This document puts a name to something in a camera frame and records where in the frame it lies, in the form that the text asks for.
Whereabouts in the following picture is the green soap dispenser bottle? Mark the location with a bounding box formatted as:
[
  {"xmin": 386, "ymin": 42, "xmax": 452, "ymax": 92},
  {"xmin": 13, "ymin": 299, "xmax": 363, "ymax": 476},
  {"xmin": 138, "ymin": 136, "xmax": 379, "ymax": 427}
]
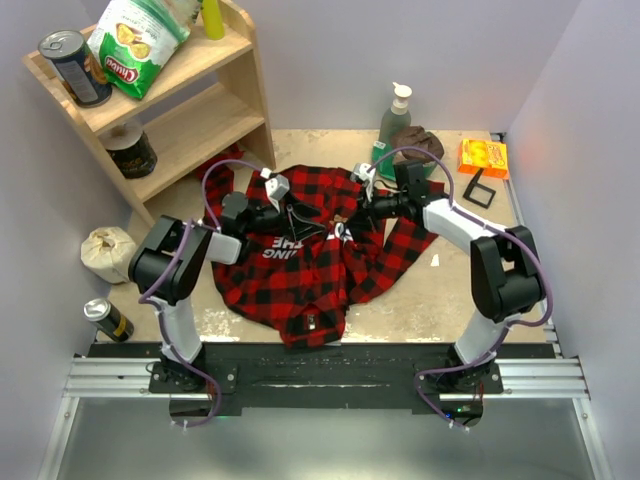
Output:
[{"xmin": 378, "ymin": 82, "xmax": 412, "ymax": 146}]

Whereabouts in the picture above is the green chips bag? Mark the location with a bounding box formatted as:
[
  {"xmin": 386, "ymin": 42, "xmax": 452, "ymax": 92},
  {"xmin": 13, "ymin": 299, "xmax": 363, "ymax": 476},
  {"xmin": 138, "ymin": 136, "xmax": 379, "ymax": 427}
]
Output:
[{"xmin": 88, "ymin": 0, "xmax": 201, "ymax": 100}]

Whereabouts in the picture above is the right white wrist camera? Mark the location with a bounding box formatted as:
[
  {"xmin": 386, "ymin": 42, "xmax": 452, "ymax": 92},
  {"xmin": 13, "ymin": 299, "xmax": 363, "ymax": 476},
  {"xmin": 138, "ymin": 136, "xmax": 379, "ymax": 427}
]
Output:
[{"xmin": 351, "ymin": 163, "xmax": 376, "ymax": 201}]

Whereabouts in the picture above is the black square frame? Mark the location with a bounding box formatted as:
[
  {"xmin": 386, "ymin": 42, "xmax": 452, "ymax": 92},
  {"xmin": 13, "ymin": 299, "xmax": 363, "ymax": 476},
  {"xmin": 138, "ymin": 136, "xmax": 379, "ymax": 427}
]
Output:
[{"xmin": 463, "ymin": 169, "xmax": 496, "ymax": 209}]

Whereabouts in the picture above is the blue tin can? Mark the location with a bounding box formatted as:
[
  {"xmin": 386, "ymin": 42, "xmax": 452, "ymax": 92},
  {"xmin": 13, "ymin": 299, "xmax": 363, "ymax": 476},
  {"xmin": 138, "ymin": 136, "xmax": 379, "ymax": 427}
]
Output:
[{"xmin": 38, "ymin": 30, "xmax": 112, "ymax": 108}]

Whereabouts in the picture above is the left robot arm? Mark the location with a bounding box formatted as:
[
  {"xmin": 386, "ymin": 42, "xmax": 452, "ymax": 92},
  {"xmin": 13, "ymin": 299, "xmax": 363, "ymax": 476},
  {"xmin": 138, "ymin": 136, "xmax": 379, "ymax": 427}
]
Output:
[{"xmin": 128, "ymin": 192, "xmax": 326, "ymax": 392}]

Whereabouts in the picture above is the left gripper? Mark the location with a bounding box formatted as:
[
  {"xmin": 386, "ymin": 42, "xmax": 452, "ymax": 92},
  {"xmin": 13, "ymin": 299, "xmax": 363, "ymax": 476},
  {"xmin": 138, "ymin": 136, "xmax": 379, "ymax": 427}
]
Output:
[{"xmin": 242, "ymin": 191, "xmax": 325, "ymax": 242}]

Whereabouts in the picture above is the black gold drink can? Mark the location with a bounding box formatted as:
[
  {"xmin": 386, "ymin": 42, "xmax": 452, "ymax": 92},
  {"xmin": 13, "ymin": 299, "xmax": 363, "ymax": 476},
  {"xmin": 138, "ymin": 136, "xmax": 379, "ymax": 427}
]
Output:
[{"xmin": 83, "ymin": 298, "xmax": 134, "ymax": 343}]

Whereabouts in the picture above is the black paper-topped jar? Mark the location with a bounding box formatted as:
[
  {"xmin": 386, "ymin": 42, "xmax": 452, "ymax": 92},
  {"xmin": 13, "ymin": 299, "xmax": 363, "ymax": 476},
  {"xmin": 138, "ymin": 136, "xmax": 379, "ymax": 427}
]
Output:
[{"xmin": 100, "ymin": 119, "xmax": 157, "ymax": 179}]

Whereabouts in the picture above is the orange leaf brooch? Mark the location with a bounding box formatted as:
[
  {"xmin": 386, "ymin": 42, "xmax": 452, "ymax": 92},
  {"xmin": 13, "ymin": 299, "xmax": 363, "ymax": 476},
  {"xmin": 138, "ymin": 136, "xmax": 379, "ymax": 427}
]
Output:
[{"xmin": 330, "ymin": 214, "xmax": 348, "ymax": 225}]

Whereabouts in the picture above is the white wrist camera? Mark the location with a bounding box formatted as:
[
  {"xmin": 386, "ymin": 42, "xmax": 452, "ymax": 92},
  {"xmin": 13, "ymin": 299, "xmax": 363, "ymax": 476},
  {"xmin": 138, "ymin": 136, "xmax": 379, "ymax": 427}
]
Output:
[
  {"xmin": 351, "ymin": 163, "xmax": 376, "ymax": 201},
  {"xmin": 260, "ymin": 168, "xmax": 290, "ymax": 212}
]

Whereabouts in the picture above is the white cloth sack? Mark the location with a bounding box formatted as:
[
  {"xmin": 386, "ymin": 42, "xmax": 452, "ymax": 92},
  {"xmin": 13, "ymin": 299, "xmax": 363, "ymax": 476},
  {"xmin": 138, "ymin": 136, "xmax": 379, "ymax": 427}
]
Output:
[{"xmin": 80, "ymin": 227, "xmax": 137, "ymax": 284}]

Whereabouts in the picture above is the green pouch with brown top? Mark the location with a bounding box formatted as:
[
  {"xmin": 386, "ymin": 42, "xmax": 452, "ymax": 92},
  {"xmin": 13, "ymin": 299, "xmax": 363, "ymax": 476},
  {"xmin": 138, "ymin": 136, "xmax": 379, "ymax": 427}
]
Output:
[{"xmin": 372, "ymin": 126, "xmax": 445, "ymax": 181}]

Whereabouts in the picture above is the aluminium rail frame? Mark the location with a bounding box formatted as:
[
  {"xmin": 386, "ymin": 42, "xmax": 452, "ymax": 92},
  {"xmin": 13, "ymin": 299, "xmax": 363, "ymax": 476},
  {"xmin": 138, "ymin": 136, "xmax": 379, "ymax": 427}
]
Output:
[{"xmin": 39, "ymin": 341, "xmax": 612, "ymax": 479}]

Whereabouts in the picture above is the yellow bottle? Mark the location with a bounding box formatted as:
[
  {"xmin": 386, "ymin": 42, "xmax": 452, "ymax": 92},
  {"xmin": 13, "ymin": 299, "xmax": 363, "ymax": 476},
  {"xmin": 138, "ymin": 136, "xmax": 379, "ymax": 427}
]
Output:
[{"xmin": 201, "ymin": 0, "xmax": 225, "ymax": 40}]

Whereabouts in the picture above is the orange snack box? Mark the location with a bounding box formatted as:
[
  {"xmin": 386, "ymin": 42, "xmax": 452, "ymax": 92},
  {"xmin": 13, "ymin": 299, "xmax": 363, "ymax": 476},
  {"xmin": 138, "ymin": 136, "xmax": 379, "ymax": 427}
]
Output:
[{"xmin": 457, "ymin": 138, "xmax": 510, "ymax": 180}]

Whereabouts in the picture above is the wooden shelf unit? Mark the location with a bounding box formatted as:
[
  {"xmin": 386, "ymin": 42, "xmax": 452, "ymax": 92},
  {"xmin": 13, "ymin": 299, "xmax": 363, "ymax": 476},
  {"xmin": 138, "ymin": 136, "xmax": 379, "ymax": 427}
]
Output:
[{"xmin": 22, "ymin": 1, "xmax": 276, "ymax": 227}]

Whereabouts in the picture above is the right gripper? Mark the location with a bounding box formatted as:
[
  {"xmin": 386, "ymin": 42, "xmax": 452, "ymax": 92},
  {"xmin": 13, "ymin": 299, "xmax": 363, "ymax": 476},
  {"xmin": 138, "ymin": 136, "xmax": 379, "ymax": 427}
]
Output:
[{"xmin": 344, "ymin": 183, "xmax": 408, "ymax": 234}]

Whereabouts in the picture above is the red black plaid shirt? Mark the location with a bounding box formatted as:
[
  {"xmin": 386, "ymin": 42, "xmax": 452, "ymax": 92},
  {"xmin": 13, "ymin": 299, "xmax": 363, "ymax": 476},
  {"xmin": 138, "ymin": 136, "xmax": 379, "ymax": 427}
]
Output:
[{"xmin": 211, "ymin": 165, "xmax": 436, "ymax": 348}]

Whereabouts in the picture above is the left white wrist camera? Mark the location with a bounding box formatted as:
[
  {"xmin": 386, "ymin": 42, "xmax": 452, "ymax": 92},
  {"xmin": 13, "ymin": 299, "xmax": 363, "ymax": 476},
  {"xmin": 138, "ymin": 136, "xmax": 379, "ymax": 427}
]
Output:
[{"xmin": 260, "ymin": 168, "xmax": 290, "ymax": 212}]

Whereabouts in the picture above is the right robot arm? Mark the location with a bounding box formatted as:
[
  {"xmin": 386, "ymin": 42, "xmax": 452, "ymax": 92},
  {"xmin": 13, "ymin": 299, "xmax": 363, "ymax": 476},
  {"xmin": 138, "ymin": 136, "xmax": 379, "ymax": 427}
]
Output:
[{"xmin": 347, "ymin": 161, "xmax": 547, "ymax": 393}]

